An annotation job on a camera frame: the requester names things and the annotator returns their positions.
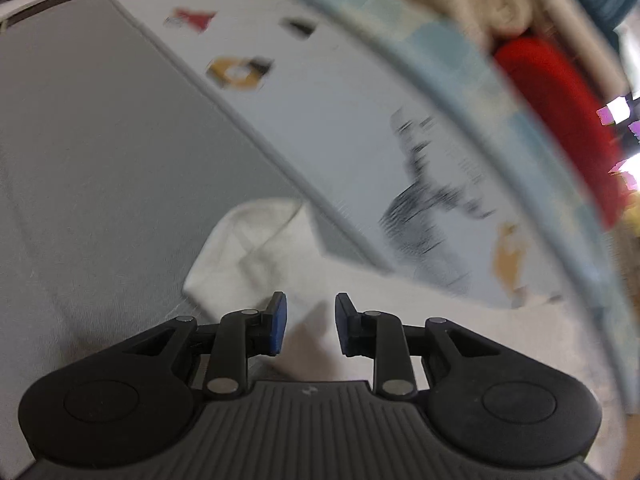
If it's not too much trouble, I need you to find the printed blanket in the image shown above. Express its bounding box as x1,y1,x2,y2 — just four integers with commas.
107,0,591,311

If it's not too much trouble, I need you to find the white small garment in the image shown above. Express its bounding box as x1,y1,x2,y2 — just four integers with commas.
182,199,626,411

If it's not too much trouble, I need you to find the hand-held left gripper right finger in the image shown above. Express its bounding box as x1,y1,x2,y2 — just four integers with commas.
334,292,502,401

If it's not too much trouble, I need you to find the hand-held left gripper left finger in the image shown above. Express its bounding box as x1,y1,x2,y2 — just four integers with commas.
122,291,289,401

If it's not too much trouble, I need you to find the red cushion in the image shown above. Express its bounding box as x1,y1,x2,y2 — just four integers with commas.
492,35,627,232

